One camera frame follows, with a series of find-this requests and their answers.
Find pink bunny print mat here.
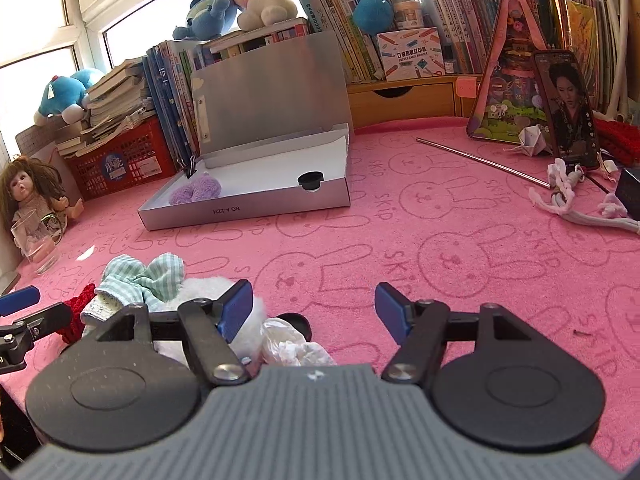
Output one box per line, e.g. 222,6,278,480
0,115,640,480

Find black round disc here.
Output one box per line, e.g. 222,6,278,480
270,312,314,341

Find row of thin colourful books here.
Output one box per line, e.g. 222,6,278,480
510,0,632,117

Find white pipes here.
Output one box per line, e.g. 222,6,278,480
597,0,640,122

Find white printed carton box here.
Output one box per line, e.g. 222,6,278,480
376,27,446,81

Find green checked scrunchie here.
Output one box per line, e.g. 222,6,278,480
80,252,184,328

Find blue and white plush toy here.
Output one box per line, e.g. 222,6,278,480
33,67,106,126

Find grey cardboard file box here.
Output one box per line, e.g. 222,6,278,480
137,30,353,231

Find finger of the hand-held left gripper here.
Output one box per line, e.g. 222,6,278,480
0,303,74,352
0,285,41,317

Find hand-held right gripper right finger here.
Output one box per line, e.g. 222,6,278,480
374,282,540,387

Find white crumpled plastic bag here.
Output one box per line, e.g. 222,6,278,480
260,317,337,367

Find stack of worn books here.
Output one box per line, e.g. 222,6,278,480
55,57,159,159

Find white folded paper figure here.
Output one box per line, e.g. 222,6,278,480
505,124,555,157

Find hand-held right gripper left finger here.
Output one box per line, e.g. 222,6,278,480
97,279,256,387

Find brown-haired doll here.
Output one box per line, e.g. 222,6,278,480
0,156,85,251

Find stack of flat books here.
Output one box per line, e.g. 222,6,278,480
200,16,321,61

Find red knitted scrunchie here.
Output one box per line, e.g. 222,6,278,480
61,282,99,346

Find white jar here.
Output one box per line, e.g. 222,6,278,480
392,0,425,30

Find red knitted cloth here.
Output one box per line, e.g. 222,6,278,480
595,119,640,166

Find small blue round plush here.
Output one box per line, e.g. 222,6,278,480
352,0,396,34

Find row of thin blue books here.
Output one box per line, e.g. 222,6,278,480
142,40,211,174

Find small black box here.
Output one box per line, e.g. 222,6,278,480
616,167,640,206

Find thin metal rod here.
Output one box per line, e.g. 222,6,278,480
416,137,554,190

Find row of upright books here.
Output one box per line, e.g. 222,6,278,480
292,0,507,85

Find red plastic basket with label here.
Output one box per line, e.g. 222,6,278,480
65,116,169,202

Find purple scrunchie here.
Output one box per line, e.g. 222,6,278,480
169,171,224,206

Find clear glass mug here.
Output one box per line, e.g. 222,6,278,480
10,208,66,275

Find grey grid cutting mat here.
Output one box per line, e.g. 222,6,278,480
15,125,42,162

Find white fluffy toy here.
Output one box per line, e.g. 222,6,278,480
175,276,269,362

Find wooden drawer organizer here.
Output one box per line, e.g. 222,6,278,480
346,74,483,130

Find blue big-eared plush toy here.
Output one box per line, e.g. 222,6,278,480
172,0,246,42

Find smartphone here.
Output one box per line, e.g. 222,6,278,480
532,50,601,170

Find white braided rope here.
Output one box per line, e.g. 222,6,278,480
529,158,640,236

